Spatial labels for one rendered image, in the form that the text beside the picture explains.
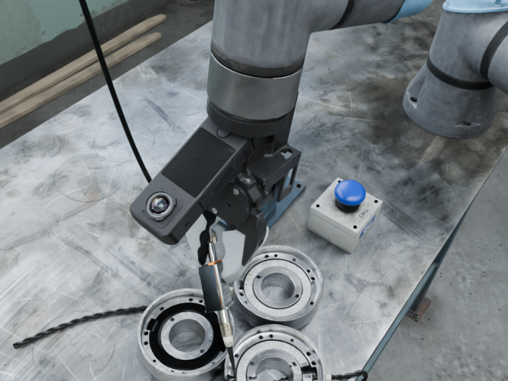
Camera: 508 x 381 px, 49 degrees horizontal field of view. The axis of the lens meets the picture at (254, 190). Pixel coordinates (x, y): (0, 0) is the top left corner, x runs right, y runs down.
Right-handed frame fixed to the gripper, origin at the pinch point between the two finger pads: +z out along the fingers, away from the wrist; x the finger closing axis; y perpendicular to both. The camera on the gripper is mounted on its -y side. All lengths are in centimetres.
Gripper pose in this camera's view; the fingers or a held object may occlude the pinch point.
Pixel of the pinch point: (211, 268)
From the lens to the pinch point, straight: 59.4
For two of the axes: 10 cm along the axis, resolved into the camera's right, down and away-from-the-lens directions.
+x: -7.9, -4.8, 3.8
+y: 6.0, -4.6, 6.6
